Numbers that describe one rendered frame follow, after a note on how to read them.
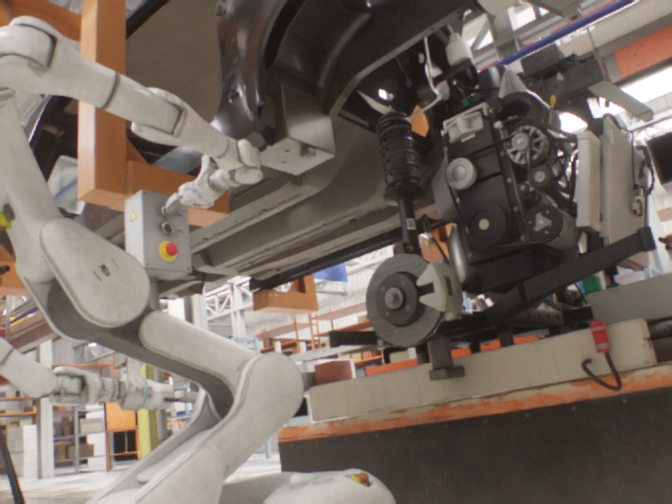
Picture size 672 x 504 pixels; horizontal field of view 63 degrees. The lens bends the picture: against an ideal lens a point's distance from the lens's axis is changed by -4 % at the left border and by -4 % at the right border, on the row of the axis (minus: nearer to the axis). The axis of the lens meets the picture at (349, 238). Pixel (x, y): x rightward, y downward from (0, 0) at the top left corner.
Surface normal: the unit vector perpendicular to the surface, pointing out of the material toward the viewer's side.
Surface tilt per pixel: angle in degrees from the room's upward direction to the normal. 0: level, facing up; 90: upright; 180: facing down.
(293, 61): 124
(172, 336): 90
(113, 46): 90
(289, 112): 90
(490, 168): 90
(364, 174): 103
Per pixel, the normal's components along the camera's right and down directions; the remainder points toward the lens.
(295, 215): -0.56, 0.12
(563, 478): -0.63, -0.14
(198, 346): 0.68, -0.31
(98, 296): 0.55, -0.19
